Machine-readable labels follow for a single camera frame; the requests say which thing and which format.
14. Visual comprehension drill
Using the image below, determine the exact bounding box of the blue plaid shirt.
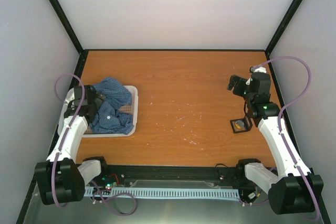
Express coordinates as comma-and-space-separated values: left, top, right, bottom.
90, 77, 133, 135

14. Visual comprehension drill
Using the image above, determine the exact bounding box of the white perforated plastic basket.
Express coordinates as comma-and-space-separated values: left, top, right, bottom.
57, 86, 139, 137

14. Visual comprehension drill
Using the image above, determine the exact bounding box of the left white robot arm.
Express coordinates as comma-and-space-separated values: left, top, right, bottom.
34, 85, 109, 206

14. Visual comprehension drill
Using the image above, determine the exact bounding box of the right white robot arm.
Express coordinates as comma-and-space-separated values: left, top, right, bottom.
227, 71, 323, 215

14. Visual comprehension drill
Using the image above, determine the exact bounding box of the gold brooch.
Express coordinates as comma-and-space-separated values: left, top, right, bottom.
234, 120, 245, 130

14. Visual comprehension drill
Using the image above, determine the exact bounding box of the black brooch box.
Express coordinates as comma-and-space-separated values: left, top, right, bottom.
230, 116, 253, 134

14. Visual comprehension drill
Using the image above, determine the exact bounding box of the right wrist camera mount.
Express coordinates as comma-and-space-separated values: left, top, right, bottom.
249, 66, 267, 73

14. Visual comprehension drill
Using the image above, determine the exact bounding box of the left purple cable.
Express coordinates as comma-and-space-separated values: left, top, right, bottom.
51, 73, 86, 209

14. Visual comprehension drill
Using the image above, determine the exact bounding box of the purple cable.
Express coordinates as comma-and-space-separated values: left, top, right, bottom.
250, 56, 321, 221
51, 73, 86, 209

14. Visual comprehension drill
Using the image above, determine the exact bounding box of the left black frame post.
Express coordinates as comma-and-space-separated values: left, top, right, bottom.
33, 0, 85, 51

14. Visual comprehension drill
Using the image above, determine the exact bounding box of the black frame post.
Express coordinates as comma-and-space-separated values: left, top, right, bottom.
33, 0, 85, 51
265, 0, 320, 53

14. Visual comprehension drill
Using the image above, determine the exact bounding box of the light blue cable duct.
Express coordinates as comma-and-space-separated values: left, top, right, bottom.
84, 186, 240, 203

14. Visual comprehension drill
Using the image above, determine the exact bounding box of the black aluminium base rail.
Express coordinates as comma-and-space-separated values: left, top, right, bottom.
93, 165, 255, 189

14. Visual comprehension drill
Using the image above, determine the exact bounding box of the right black frame post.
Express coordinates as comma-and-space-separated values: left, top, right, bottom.
265, 0, 320, 53

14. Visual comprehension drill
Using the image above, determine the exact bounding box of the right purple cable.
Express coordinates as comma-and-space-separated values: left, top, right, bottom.
250, 56, 321, 221

